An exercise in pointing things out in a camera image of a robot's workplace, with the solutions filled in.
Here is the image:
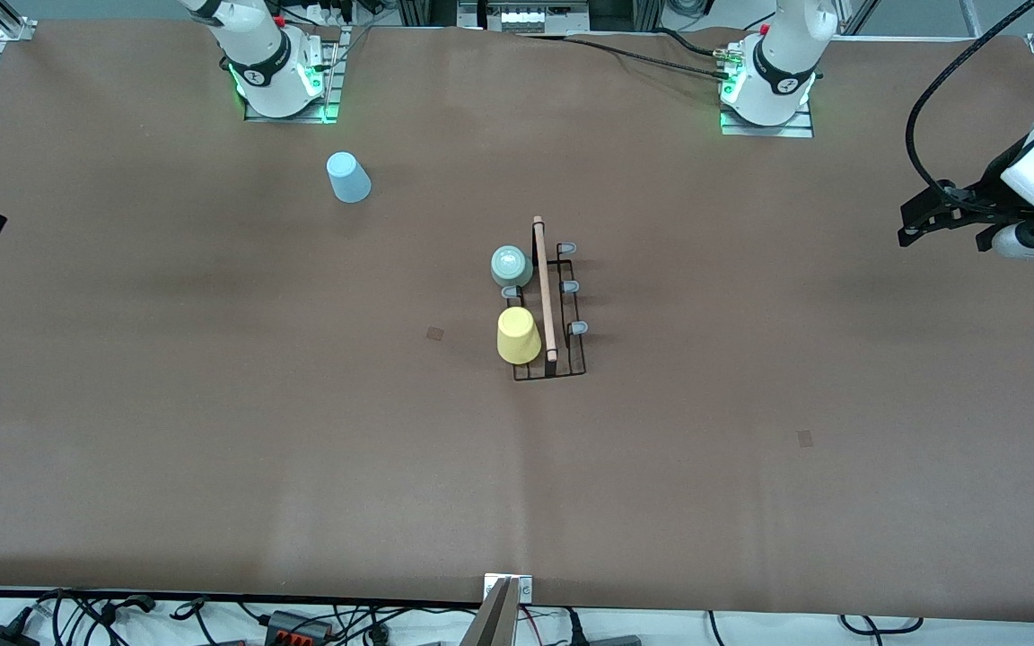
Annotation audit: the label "brown table mat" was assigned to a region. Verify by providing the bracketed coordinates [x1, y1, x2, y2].
[0, 20, 1034, 624]

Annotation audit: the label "small metal bracket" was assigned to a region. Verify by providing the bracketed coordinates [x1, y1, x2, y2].
[484, 573, 535, 603]

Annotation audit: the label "black wire cup holder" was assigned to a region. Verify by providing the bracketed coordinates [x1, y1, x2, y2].
[504, 215, 591, 382]

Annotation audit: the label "pale green cup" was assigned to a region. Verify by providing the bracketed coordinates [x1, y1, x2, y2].
[491, 245, 535, 289]

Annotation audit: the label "box with white sockets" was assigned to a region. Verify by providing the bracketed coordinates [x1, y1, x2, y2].
[459, 0, 590, 35]

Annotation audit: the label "aluminium arm base plate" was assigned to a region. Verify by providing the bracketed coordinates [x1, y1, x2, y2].
[243, 25, 345, 125]
[719, 97, 815, 139]

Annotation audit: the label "yellow cup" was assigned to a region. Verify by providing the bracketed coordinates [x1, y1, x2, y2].
[496, 306, 543, 366]

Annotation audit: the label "light blue cup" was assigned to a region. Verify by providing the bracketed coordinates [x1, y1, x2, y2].
[326, 151, 372, 205]

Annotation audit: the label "black cable tangle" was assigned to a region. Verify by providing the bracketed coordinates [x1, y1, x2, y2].
[0, 588, 473, 646]

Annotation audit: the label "black connector orange levers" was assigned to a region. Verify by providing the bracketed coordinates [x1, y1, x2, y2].
[264, 610, 336, 643]

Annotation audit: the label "black looped cable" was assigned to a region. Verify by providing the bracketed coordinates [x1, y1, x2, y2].
[838, 614, 927, 636]

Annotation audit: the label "black base cable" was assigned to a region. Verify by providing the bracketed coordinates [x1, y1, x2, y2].
[517, 30, 738, 83]

